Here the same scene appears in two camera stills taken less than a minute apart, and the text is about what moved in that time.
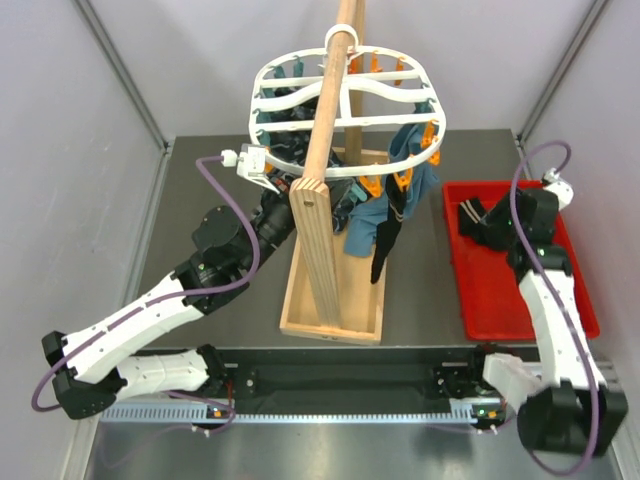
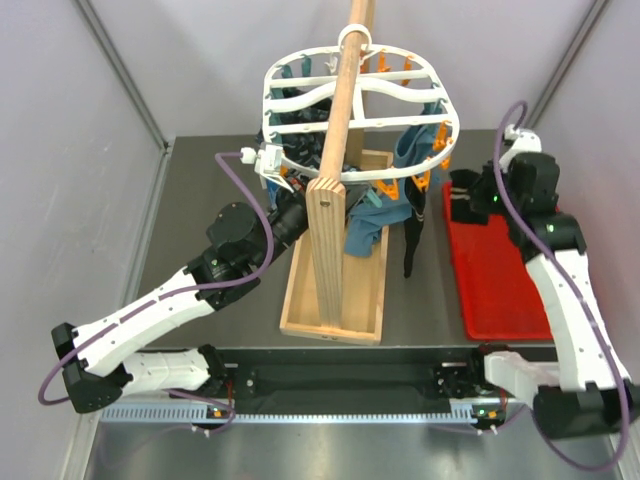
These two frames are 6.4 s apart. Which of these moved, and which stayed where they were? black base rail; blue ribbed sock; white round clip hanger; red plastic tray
Moved: white round clip hanger; blue ribbed sock
Stayed: red plastic tray; black base rail
